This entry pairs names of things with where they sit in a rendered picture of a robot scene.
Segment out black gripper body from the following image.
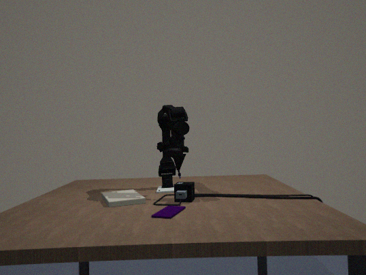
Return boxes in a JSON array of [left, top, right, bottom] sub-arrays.
[[166, 135, 188, 155]]

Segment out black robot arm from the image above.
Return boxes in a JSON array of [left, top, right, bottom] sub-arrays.
[[157, 105, 189, 188]]

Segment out beige flat rectangular slab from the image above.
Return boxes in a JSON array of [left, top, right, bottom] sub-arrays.
[[101, 189, 146, 208]]

